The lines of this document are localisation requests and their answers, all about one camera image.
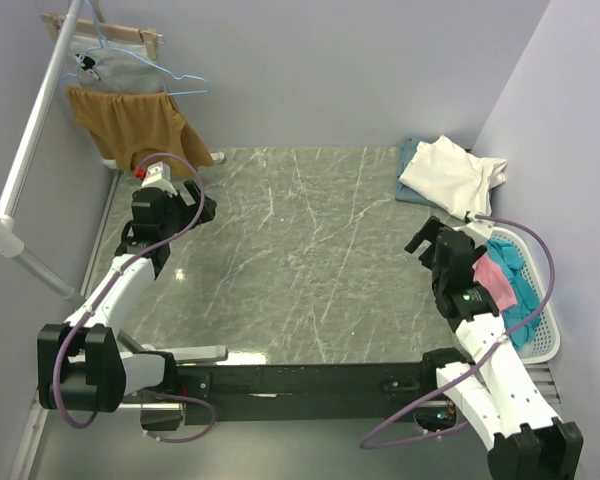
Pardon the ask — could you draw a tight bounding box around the pink t shirt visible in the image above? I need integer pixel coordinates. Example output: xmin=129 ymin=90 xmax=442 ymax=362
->
xmin=472 ymin=253 xmax=517 ymax=313

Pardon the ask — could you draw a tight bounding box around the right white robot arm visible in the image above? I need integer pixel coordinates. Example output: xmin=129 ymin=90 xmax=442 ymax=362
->
xmin=405 ymin=216 xmax=584 ymax=479

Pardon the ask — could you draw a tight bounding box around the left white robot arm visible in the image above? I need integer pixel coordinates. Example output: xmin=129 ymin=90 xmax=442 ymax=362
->
xmin=37 ymin=180 xmax=228 ymax=429

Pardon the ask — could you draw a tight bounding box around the white rack foot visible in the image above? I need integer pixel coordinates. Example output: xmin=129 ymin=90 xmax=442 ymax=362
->
xmin=102 ymin=151 xmax=227 ymax=171

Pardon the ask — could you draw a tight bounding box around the blue-grey folded t shirt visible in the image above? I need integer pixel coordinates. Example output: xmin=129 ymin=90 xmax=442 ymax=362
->
xmin=395 ymin=137 xmax=436 ymax=207

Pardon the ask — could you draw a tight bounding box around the teal t shirt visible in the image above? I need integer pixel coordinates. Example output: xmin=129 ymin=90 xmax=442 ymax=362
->
xmin=486 ymin=239 xmax=540 ymax=329

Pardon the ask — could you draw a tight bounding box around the white folded t shirt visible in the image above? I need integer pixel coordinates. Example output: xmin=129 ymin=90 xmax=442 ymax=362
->
xmin=408 ymin=135 xmax=508 ymax=220

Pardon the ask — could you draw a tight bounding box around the mustard brown hanging garment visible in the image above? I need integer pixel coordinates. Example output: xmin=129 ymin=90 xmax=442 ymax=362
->
xmin=66 ymin=86 xmax=214 ymax=177

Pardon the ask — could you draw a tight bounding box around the white plastic laundry basket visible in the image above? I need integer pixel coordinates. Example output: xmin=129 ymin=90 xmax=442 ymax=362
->
xmin=469 ymin=225 xmax=560 ymax=366

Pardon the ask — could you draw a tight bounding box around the black base beam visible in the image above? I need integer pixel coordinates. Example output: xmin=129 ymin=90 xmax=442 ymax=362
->
xmin=139 ymin=349 xmax=461 ymax=432

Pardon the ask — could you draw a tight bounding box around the grey hanging garment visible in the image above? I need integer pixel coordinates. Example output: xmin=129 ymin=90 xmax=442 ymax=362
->
xmin=63 ymin=36 xmax=166 ymax=94

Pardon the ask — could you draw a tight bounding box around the white clothes rack pole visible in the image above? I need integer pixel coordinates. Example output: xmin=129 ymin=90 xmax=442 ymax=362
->
xmin=0 ymin=0 xmax=84 ymax=308

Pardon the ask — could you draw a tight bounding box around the wooden clip hanger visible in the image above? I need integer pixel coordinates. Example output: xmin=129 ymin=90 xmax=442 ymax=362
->
xmin=41 ymin=13 xmax=165 ymax=60

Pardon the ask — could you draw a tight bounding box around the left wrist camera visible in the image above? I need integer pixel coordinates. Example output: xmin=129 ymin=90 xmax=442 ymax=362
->
xmin=134 ymin=162 xmax=175 ymax=192

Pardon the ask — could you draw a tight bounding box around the light blue wire hanger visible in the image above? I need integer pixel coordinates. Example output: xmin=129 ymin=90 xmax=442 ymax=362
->
xmin=60 ymin=1 xmax=210 ymax=97

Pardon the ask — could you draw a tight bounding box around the aluminium rail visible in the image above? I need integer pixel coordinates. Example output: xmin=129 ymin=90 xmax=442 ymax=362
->
xmin=525 ymin=363 xmax=561 ymax=405

